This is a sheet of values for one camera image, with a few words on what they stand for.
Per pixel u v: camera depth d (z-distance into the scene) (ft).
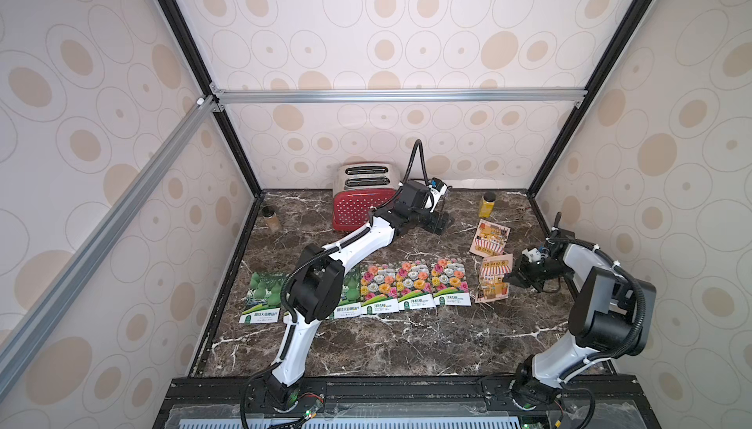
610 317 1.55
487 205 3.49
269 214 3.33
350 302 2.94
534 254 2.83
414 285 3.09
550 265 2.39
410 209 2.34
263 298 2.94
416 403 2.37
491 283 2.98
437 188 2.59
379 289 3.03
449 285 3.09
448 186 3.83
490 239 3.47
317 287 1.74
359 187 3.10
